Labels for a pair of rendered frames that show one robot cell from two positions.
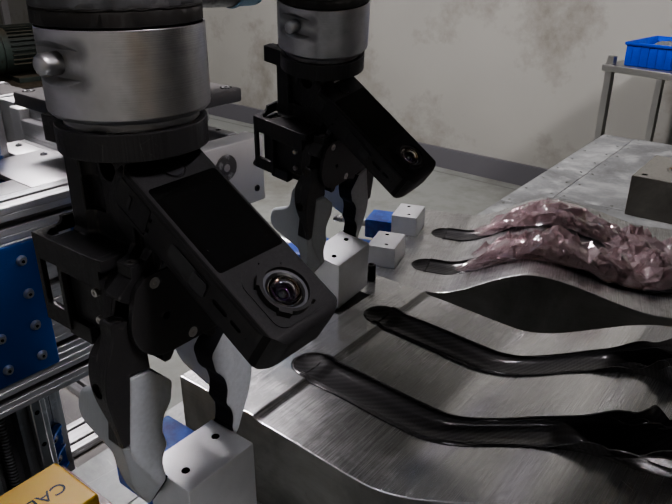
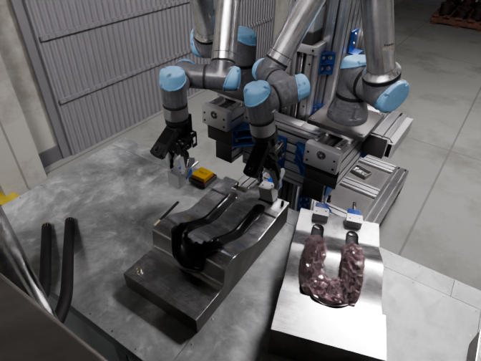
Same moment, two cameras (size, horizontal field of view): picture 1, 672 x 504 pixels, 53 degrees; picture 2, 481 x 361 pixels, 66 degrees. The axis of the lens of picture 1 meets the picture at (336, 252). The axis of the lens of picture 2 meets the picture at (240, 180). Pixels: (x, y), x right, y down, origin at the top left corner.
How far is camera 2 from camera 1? 1.14 m
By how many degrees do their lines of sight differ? 71
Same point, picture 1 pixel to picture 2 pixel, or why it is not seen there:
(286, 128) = not seen: hidden behind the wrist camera
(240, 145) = (328, 152)
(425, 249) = (332, 228)
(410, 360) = (237, 214)
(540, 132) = not seen: outside the picture
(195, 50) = (170, 114)
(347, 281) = (263, 193)
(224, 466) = (172, 174)
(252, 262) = (160, 143)
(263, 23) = not seen: outside the picture
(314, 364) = (233, 196)
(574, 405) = (201, 230)
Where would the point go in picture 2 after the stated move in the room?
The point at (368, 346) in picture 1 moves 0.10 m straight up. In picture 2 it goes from (243, 205) to (243, 182)
